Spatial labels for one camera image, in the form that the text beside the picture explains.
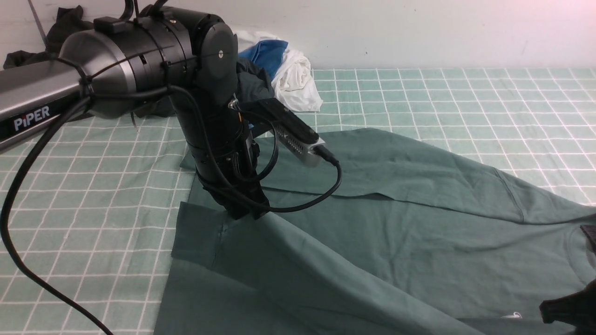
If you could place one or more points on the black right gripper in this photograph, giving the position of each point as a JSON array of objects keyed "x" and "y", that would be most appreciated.
[{"x": 578, "y": 309}]

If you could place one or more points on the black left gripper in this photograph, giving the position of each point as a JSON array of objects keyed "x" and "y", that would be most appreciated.
[{"x": 227, "y": 170}]

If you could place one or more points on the green long-sleeve top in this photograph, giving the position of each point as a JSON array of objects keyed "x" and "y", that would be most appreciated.
[{"x": 416, "y": 241}]

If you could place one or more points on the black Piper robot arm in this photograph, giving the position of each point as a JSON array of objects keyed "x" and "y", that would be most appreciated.
[{"x": 179, "y": 64}]

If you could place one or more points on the dark grey crumpled garment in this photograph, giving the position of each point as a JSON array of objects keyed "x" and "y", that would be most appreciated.
[{"x": 253, "y": 82}]

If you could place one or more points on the white crumpled garment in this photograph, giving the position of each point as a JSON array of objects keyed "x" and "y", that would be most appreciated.
[{"x": 293, "y": 84}]

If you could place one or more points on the blue crumpled garment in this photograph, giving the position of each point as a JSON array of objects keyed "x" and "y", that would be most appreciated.
[{"x": 266, "y": 54}]

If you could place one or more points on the green checked tablecloth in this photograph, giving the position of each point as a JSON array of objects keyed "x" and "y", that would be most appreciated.
[{"x": 96, "y": 216}]

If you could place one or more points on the dark olive crumpled garment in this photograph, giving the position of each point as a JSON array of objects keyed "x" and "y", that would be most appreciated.
[{"x": 68, "y": 22}]

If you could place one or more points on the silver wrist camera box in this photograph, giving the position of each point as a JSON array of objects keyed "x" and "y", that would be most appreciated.
[{"x": 271, "y": 115}]

